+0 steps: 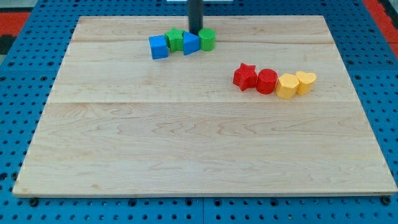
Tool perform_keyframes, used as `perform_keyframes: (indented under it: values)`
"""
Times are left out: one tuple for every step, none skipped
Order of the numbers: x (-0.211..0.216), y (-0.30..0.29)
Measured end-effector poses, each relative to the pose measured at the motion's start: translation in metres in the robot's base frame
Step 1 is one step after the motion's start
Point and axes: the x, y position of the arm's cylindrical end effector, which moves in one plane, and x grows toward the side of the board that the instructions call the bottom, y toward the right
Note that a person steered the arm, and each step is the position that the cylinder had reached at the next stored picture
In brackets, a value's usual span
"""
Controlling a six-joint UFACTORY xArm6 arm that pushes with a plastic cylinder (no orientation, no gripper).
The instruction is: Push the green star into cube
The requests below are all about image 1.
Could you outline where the blue triangle block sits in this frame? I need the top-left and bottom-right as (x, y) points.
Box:
(183, 31), (200, 55)

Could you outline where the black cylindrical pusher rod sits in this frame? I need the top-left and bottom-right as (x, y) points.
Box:
(188, 0), (204, 35)

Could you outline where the red cylinder block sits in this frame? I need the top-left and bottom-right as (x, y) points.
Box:
(256, 68), (278, 95)

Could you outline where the blue cube block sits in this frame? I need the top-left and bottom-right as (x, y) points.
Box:
(149, 35), (169, 60)

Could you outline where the yellow hexagon block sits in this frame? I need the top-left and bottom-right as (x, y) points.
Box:
(275, 73), (299, 100)

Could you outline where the green star block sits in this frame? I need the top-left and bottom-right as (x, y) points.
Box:
(164, 27), (184, 52)

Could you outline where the green cylinder block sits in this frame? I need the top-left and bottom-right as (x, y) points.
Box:
(198, 28), (216, 51)

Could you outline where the red star block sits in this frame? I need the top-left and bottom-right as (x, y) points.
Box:
(233, 63), (257, 91)

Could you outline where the yellow heart block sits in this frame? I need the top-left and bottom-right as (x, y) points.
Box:
(295, 71), (317, 95)

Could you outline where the light wooden board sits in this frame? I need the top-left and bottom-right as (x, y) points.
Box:
(13, 16), (397, 198)

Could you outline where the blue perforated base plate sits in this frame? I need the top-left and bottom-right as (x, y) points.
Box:
(1, 0), (397, 223)

